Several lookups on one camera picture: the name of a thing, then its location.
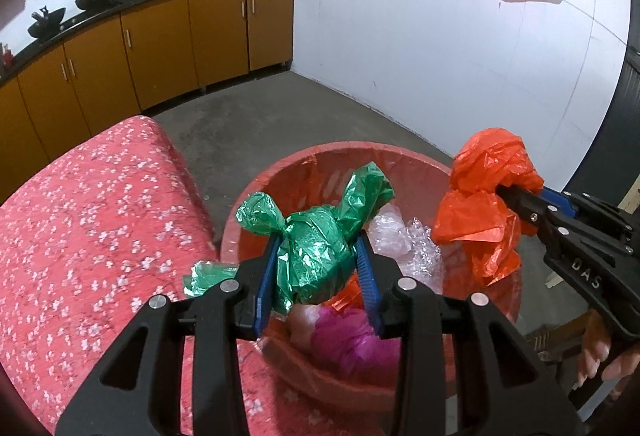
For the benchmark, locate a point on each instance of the red floral tablecloth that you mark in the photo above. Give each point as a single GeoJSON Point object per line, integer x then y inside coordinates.
{"type": "Point", "coordinates": [100, 226]}

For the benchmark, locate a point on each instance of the person's right hand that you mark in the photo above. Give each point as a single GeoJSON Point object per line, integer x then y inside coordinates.
{"type": "Point", "coordinates": [595, 351]}

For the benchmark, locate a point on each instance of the clear plastic bag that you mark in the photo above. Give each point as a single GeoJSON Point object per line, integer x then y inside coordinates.
{"type": "Point", "coordinates": [415, 246]}

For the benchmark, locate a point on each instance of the magenta plastic bag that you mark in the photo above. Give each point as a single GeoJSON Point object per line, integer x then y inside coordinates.
{"type": "Point", "coordinates": [345, 333]}

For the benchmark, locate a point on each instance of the brown wooden stool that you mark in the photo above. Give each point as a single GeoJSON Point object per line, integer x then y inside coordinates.
{"type": "Point", "coordinates": [555, 341]}

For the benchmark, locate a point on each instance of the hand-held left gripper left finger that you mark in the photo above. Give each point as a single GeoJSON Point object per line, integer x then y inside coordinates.
{"type": "Point", "coordinates": [263, 276]}

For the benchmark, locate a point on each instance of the green plastic bag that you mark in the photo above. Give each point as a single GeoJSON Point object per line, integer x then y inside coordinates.
{"type": "Point", "coordinates": [315, 246]}

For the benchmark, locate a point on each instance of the light wooden plank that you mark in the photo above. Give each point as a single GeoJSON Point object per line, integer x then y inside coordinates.
{"type": "Point", "coordinates": [631, 198]}

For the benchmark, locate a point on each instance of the wooden lower cabinets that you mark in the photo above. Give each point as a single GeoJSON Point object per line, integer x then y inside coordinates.
{"type": "Point", "coordinates": [160, 51]}

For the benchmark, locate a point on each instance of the red plastic basket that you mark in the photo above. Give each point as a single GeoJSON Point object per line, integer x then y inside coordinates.
{"type": "Point", "coordinates": [325, 378]}

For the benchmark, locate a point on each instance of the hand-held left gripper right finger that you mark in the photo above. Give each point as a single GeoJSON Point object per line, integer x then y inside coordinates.
{"type": "Point", "coordinates": [367, 276]}

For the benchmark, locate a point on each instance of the orange plastic bag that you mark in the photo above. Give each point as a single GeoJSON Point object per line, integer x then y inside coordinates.
{"type": "Point", "coordinates": [480, 211]}
{"type": "Point", "coordinates": [347, 297]}

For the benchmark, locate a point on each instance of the red bottle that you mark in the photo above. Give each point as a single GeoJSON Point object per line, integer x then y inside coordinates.
{"type": "Point", "coordinates": [7, 56]}

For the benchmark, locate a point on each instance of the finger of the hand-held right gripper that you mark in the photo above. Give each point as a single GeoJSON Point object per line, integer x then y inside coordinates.
{"type": "Point", "coordinates": [557, 198]}
{"type": "Point", "coordinates": [525, 203]}

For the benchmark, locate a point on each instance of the dark door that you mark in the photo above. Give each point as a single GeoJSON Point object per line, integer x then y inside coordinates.
{"type": "Point", "coordinates": [615, 141]}

